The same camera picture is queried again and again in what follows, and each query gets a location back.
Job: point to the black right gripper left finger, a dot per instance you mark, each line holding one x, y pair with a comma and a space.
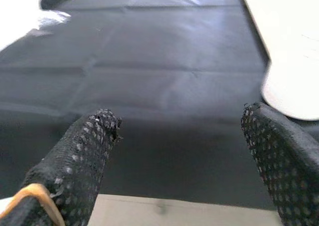
74, 166

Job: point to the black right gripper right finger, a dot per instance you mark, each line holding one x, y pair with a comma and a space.
286, 166

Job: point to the white plastic table top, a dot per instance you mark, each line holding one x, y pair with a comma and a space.
291, 49

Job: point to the black tablecloth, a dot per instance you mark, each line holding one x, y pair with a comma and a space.
149, 73

